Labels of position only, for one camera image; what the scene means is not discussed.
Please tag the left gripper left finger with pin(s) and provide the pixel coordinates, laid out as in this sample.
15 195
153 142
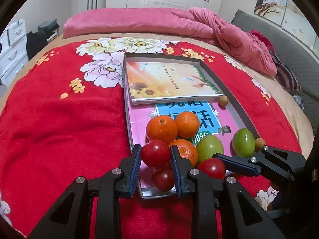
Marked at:
70 215

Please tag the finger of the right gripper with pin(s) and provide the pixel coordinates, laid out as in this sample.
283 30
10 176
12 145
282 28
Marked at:
271 158
240 165

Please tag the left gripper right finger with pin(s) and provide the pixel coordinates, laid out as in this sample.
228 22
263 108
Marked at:
241 215

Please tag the brown longan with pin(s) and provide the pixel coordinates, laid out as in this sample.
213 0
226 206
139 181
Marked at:
223 101
259 144

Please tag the green fruit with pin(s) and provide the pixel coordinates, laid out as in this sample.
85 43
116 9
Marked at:
207 147
243 143

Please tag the red cherry tomato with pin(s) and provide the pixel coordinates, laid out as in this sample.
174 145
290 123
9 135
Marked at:
163 179
213 167
155 154

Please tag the orange mandarin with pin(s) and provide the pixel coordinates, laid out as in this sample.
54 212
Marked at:
162 128
187 124
187 150

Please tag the pink Chinese workbook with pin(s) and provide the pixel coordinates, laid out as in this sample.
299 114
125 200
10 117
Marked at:
213 119

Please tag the grey shallow box tray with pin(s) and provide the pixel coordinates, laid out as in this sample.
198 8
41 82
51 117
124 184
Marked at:
237 110

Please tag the striped purple pillow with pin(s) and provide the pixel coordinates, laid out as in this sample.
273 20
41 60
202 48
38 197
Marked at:
285 76

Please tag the red floral blanket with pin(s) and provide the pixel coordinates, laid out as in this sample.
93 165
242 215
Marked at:
59 123

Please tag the grey headboard cushion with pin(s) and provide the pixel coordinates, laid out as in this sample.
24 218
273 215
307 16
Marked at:
293 55

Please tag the sunflower cover book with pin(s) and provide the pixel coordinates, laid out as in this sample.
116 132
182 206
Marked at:
156 82

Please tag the pink quilt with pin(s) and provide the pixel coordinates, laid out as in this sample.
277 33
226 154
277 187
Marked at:
198 23

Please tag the white drawer cabinet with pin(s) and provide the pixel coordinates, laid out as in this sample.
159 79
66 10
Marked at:
13 51

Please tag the black clothes pile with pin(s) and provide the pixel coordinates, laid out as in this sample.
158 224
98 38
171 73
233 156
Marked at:
35 42

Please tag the floral wall painting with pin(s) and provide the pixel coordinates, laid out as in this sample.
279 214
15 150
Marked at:
289 17

